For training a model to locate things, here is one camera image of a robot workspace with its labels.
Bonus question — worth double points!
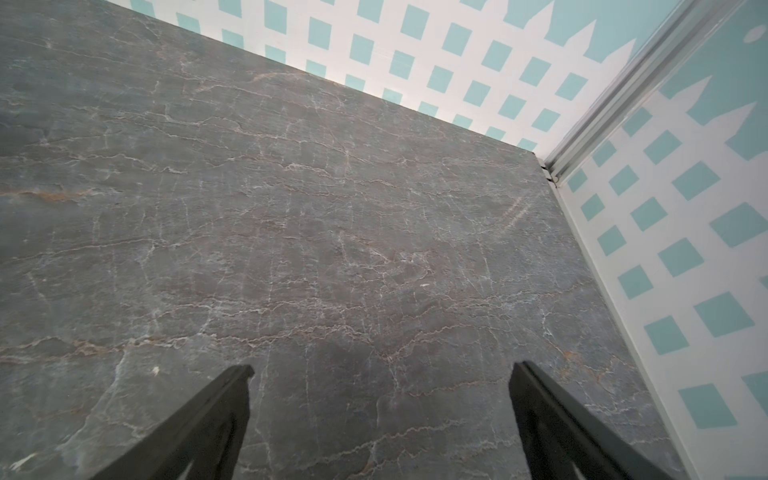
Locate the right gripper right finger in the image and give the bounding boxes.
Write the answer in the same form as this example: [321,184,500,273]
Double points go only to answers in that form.
[508,361,670,479]

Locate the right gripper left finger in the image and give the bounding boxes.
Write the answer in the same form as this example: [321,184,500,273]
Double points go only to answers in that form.
[94,364,254,479]

